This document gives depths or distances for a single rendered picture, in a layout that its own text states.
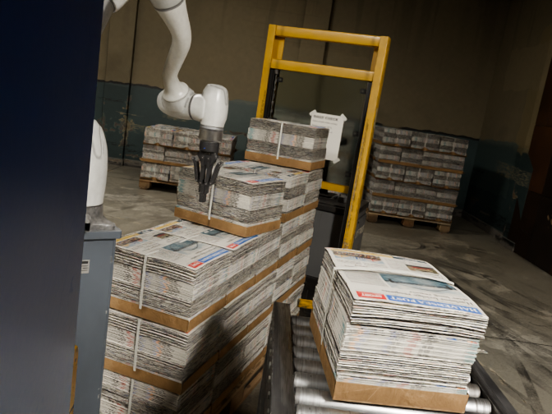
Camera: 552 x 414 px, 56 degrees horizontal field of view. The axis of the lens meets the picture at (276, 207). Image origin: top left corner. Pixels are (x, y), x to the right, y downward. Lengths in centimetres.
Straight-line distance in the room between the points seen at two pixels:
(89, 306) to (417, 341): 83
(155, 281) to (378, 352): 91
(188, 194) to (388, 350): 136
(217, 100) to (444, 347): 122
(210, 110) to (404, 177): 549
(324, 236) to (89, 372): 222
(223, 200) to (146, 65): 692
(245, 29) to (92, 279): 758
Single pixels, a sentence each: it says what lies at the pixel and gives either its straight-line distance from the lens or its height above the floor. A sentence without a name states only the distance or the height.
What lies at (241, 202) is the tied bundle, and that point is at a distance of 211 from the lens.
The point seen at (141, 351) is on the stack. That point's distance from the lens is 192.
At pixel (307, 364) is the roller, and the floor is 80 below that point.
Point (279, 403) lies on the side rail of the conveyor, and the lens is 112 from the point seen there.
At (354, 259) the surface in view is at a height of 103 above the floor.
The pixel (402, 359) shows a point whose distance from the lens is 115.
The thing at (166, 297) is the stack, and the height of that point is 70.
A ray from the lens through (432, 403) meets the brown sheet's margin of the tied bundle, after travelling 121.
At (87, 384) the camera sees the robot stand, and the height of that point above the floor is 57.
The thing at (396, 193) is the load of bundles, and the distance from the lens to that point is 728.
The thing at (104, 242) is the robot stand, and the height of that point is 97.
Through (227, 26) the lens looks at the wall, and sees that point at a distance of 881.
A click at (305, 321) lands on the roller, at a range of 152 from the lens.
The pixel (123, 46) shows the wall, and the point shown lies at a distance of 899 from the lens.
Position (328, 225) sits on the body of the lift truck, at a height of 66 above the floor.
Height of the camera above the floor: 138
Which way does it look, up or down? 11 degrees down
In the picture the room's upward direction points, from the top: 9 degrees clockwise
